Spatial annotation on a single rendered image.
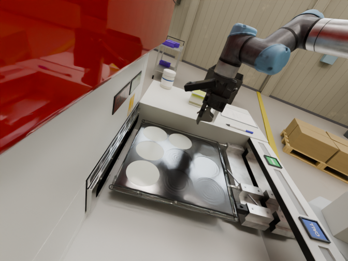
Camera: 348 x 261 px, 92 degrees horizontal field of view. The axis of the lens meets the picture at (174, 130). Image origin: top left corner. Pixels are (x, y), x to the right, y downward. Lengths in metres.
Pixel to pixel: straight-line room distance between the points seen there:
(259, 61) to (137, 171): 0.46
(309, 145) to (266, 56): 3.06
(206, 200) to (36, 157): 0.44
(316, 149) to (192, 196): 3.16
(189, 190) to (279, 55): 0.43
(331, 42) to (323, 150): 3.09
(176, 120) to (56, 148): 0.59
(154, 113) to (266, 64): 0.47
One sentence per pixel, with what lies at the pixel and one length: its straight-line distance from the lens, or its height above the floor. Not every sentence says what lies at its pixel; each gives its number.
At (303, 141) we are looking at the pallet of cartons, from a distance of 3.48.
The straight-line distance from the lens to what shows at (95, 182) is 0.45.
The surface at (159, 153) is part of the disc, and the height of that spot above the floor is 0.90.
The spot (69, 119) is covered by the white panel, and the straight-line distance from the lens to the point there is 0.26.
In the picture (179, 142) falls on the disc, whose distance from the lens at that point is 0.70.
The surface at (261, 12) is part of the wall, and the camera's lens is 7.16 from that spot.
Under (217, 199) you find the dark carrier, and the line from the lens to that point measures 0.57.
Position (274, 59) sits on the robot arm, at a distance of 0.52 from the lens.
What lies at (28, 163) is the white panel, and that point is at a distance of 0.22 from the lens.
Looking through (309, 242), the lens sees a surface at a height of 0.96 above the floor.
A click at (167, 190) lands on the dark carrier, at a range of 0.52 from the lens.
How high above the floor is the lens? 1.30
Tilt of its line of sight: 32 degrees down
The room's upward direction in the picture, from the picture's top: 20 degrees clockwise
